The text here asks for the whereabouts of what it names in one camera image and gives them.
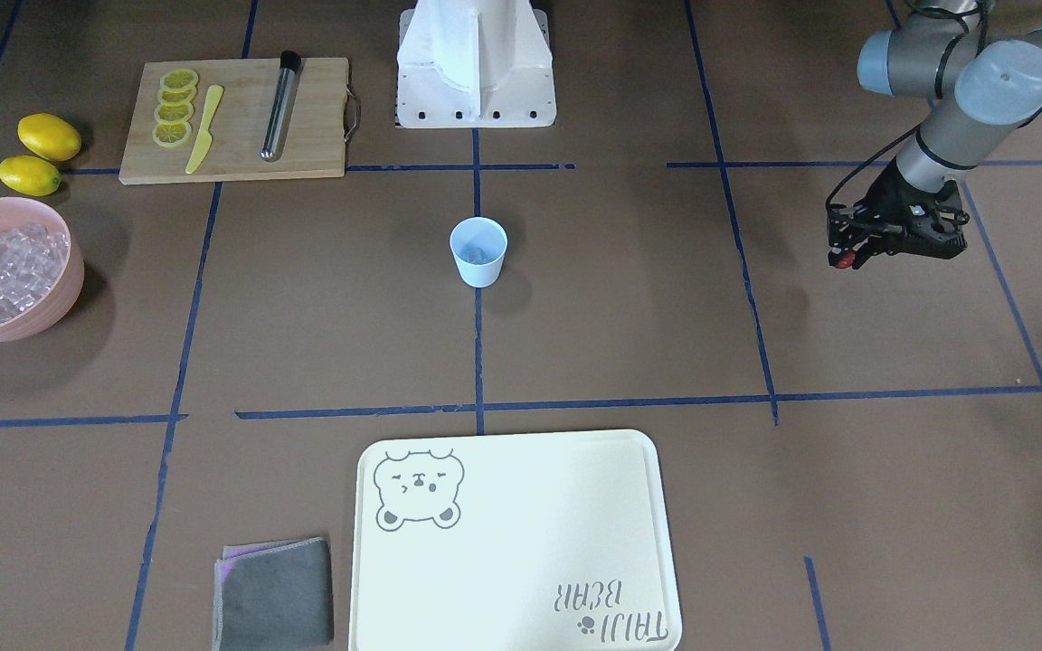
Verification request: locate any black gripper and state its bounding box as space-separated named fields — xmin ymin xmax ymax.
xmin=827 ymin=165 xmax=969 ymax=270

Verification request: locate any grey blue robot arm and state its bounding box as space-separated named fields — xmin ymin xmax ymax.
xmin=824 ymin=1 xmax=1042 ymax=270

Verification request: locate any light blue plastic cup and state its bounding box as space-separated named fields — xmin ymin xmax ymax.
xmin=448 ymin=217 xmax=508 ymax=287

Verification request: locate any pile of clear ice cubes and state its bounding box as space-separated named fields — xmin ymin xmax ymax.
xmin=0 ymin=222 xmax=70 ymax=325

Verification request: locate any cream bear serving tray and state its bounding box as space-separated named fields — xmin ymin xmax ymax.
xmin=348 ymin=429 xmax=683 ymax=650

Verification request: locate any black steel muddler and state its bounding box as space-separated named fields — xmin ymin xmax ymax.
xmin=261 ymin=50 xmax=302 ymax=162

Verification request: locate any yellow plastic knife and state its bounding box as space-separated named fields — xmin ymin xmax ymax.
xmin=185 ymin=85 xmax=224 ymax=175

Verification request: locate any bamboo cutting board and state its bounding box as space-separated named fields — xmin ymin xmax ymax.
xmin=118 ymin=57 xmax=358 ymax=185

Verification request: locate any grey folded cloth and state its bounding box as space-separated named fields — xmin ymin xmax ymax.
xmin=210 ymin=537 xmax=334 ymax=650

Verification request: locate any lemon slice top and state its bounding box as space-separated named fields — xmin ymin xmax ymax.
xmin=158 ymin=69 xmax=199 ymax=92

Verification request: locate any lemon slice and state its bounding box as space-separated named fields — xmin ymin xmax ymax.
xmin=150 ymin=120 xmax=192 ymax=148
xmin=157 ymin=86 xmax=197 ymax=106
xmin=158 ymin=69 xmax=199 ymax=92
xmin=154 ymin=100 xmax=194 ymax=124

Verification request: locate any lemon slice bottom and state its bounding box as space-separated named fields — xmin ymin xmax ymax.
xmin=150 ymin=120 xmax=192 ymax=148

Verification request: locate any yellow lemon upper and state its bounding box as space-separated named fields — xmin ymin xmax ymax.
xmin=16 ymin=114 xmax=82 ymax=162

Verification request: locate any yellow lemon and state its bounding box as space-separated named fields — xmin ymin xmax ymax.
xmin=16 ymin=114 xmax=82 ymax=162
xmin=0 ymin=156 xmax=63 ymax=197

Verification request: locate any yellow lemon lower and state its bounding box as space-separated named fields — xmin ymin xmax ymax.
xmin=0 ymin=156 xmax=63 ymax=197

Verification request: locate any pink plastic bowl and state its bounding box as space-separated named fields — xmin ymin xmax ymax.
xmin=0 ymin=197 xmax=84 ymax=343

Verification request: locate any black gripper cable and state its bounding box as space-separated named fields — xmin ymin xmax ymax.
xmin=825 ymin=127 xmax=920 ymax=227

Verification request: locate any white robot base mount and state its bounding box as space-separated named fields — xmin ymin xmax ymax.
xmin=394 ymin=1 xmax=557 ymax=129

